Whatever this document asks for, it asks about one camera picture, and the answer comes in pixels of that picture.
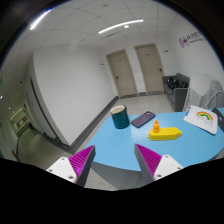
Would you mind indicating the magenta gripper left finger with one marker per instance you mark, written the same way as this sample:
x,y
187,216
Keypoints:
x,y
75,168

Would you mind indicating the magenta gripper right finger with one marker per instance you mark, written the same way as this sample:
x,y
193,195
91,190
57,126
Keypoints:
x,y
154,166

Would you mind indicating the orange charger plug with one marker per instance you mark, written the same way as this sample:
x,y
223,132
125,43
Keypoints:
x,y
156,127

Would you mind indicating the yellow power strip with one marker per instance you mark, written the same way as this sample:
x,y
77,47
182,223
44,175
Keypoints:
x,y
170,133

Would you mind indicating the purple smartphone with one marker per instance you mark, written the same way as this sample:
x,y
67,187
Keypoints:
x,y
143,119

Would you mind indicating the dark teal mug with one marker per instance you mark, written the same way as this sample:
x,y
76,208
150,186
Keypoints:
x,y
120,116

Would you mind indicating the white rainbow card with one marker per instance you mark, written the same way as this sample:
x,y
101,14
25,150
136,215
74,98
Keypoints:
x,y
202,118

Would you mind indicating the grey sofa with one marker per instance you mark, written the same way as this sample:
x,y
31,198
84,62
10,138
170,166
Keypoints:
x,y
176,96

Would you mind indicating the black bag on sofa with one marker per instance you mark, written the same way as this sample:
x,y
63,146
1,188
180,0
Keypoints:
x,y
173,83

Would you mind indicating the white covered equipment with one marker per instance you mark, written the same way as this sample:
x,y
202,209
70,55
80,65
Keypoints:
x,y
205,92

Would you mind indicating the left beige door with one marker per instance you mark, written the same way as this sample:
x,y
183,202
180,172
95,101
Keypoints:
x,y
122,73

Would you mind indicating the beige door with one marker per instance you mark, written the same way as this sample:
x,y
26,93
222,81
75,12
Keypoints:
x,y
122,73
151,67

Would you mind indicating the right beige door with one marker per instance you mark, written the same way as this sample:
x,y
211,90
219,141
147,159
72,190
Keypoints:
x,y
151,67

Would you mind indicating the long ceiling light strip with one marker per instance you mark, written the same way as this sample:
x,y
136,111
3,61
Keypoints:
x,y
127,23

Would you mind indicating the purple wall logo sign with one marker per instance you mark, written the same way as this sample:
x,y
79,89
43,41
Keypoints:
x,y
190,38

